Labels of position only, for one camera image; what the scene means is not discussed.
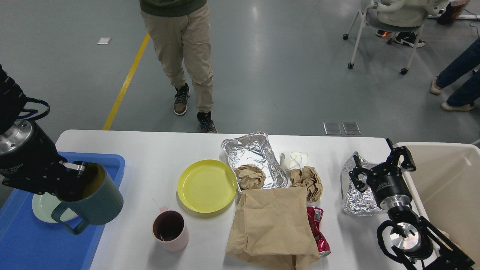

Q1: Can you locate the beige plastic bin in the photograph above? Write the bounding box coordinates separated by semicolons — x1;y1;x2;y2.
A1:
398;142;480;270

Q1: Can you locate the crumpled aluminium foil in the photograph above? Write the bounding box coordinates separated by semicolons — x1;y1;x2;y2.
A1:
340;151;386;217

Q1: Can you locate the light green plate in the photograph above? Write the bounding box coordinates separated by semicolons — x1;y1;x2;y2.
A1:
31;193;61;223

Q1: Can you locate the blue plastic tray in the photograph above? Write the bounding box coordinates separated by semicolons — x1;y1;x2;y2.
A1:
0;151;126;270

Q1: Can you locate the dark teal mug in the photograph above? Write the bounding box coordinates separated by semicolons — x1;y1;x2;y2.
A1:
51;163;124;235

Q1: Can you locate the person in black sneakers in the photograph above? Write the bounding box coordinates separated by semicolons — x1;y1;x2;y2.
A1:
376;29;418;48

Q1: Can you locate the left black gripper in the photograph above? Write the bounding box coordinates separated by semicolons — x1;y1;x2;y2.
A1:
0;120;96;199

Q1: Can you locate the white office chair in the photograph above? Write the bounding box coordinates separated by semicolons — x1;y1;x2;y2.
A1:
342;0;449;69

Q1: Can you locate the pink mug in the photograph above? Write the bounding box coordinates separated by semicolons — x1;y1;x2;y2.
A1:
151;206;190;252

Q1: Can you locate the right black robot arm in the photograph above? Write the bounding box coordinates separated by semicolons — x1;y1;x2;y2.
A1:
348;139;475;270

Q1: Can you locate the crumpled brown paper ball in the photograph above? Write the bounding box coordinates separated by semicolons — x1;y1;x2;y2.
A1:
234;164;266;190

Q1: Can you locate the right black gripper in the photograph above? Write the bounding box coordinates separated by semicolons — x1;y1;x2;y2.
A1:
349;138;417;210

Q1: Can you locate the aluminium foil tray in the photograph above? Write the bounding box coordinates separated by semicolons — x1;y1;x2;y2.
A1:
221;131;288;189

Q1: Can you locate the crumpled brown paper wad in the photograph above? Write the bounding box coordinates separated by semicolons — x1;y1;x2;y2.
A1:
290;166;324;203

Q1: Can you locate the yellow plate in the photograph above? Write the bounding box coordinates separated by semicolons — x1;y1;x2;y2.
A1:
177;159;238;213

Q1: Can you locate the metal floor plate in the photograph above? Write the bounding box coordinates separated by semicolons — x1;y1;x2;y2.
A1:
342;122;362;135
323;122;342;135

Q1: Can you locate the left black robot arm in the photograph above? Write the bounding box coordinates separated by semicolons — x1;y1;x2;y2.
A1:
0;70;89;201

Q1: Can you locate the brown paper bag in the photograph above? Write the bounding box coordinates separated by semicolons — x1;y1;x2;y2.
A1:
226;187;320;270

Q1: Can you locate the person in khaki trousers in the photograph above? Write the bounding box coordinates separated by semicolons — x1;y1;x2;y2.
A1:
139;0;217;134

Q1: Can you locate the crushed red can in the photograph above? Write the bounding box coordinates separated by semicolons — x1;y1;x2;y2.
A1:
306;205;331;258

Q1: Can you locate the dark bag on floor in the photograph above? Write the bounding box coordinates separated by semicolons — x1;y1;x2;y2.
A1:
437;0;470;25

